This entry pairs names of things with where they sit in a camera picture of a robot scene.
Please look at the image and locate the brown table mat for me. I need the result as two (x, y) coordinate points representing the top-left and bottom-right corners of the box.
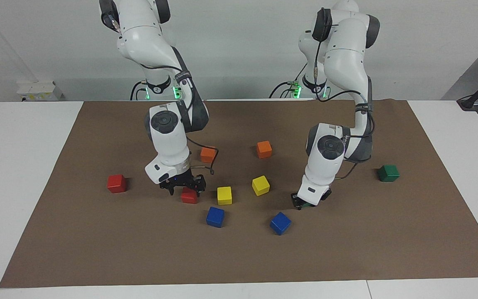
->
(0, 99), (478, 288)

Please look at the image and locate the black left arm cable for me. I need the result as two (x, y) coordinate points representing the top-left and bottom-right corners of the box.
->
(305, 6), (376, 180)

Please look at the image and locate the white wall socket box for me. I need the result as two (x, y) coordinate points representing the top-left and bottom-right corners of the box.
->
(17, 81), (63, 101)

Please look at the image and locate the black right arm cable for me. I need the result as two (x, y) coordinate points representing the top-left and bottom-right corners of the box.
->
(137, 62), (219, 175)

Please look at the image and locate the red wooden block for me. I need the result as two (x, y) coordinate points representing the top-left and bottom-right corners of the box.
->
(181, 188), (199, 204)
(107, 174), (127, 194)

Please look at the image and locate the black base cable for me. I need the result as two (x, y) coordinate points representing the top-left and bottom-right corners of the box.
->
(130, 81), (148, 100)
(269, 62), (307, 99)

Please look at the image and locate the orange wooden block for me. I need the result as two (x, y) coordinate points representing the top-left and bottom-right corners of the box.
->
(200, 146), (218, 163)
(256, 140), (273, 159)

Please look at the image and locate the blue wooden block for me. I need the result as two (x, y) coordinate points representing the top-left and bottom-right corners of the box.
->
(269, 212), (292, 236)
(206, 206), (225, 228)

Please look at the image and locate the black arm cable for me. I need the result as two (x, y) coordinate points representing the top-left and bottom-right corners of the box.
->
(305, 6), (376, 180)
(137, 62), (219, 175)

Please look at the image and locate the yellow wooden block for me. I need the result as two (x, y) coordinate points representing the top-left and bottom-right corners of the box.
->
(251, 175), (271, 196)
(217, 186), (233, 206)

